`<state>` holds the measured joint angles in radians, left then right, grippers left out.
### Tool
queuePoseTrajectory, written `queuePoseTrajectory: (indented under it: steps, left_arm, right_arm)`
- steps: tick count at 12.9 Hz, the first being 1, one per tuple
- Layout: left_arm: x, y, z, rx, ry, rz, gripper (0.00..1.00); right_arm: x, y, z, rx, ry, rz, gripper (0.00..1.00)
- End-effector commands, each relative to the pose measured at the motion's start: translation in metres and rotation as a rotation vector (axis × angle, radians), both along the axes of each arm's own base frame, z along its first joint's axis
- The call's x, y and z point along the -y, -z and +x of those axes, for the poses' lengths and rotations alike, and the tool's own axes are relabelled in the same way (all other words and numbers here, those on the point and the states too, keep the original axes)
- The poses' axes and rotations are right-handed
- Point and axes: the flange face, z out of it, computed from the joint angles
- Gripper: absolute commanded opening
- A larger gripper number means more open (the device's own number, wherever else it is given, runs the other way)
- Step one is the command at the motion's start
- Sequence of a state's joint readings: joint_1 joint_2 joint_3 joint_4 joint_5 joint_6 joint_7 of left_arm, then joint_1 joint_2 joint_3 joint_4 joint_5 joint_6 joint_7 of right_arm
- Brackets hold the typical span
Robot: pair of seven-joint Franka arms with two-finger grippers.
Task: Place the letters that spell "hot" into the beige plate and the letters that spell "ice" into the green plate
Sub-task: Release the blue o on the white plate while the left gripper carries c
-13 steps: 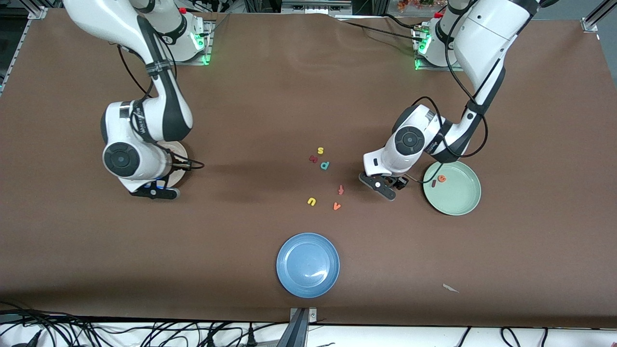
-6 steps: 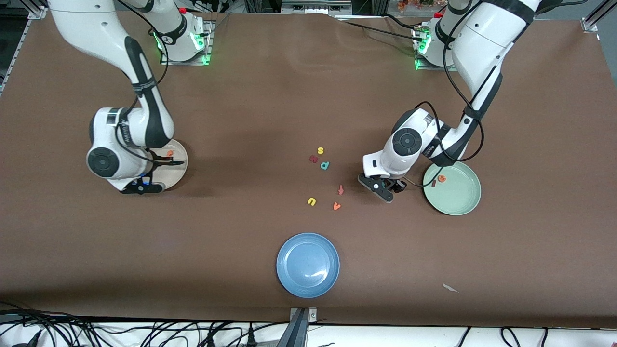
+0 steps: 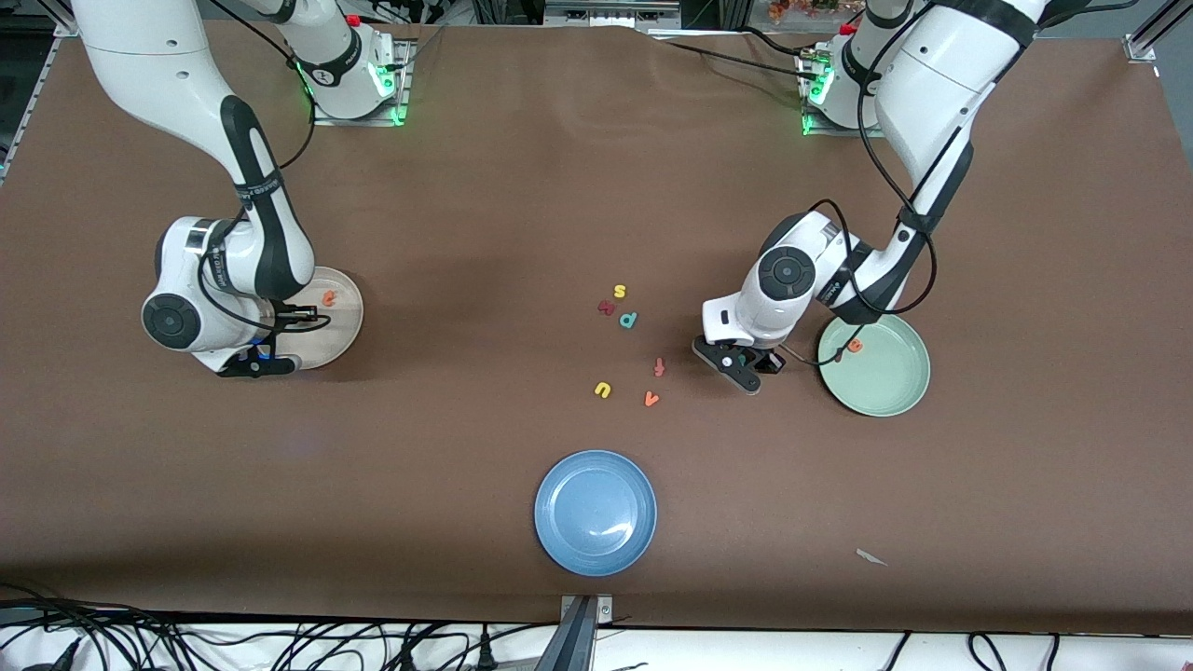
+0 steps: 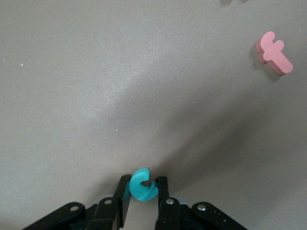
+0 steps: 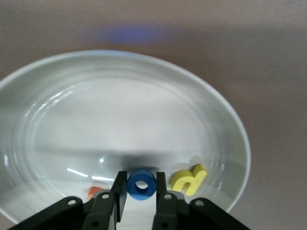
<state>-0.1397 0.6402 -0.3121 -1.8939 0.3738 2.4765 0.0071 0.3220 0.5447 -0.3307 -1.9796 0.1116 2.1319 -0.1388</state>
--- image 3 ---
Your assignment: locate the beige brown round plate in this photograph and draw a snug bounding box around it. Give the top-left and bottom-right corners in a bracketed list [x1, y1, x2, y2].
[266, 267, 364, 371]

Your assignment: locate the pale green round plate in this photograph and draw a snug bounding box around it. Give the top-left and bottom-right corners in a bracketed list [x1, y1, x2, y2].
[817, 308, 931, 418]

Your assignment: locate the blue round plate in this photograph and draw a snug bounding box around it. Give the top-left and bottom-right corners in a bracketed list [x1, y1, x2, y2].
[534, 450, 658, 577]

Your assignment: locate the brown table cover sheet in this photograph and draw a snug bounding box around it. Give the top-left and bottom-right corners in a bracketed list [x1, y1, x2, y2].
[0, 17, 1193, 635]

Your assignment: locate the orange flower decoration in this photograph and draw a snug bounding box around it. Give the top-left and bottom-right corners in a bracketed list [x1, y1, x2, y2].
[769, 0, 863, 21]

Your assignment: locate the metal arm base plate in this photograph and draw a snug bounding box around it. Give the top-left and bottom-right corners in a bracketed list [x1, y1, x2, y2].
[800, 51, 884, 139]
[310, 37, 413, 127]

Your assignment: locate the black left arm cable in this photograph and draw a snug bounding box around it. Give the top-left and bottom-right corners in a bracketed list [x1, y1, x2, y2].
[778, 0, 938, 369]

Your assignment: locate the black cable to base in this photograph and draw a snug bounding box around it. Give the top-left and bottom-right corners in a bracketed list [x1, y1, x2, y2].
[652, 26, 821, 85]

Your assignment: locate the metal table edge bracket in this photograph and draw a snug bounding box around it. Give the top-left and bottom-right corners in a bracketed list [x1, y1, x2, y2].
[536, 595, 614, 671]

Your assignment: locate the aluminium frame bar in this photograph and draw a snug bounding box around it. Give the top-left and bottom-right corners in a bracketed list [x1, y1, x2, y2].
[1123, 0, 1193, 64]
[0, 23, 75, 183]

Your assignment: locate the grey metal rail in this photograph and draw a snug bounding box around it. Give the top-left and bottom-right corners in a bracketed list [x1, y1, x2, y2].
[545, 0, 681, 29]

